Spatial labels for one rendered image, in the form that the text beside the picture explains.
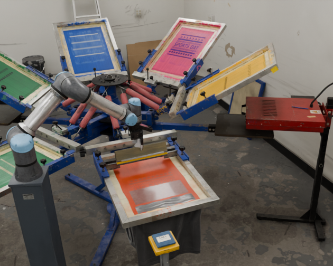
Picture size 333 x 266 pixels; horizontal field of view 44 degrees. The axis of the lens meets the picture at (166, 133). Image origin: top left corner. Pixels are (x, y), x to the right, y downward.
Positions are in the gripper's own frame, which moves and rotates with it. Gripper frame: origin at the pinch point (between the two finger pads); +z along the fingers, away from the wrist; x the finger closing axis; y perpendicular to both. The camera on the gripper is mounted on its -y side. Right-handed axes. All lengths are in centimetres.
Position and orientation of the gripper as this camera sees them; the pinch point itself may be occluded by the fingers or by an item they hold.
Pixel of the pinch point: (141, 147)
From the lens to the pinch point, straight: 275.6
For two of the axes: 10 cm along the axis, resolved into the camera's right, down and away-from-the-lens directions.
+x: 3.4, 4.1, -8.5
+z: 0.4, 8.9, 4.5
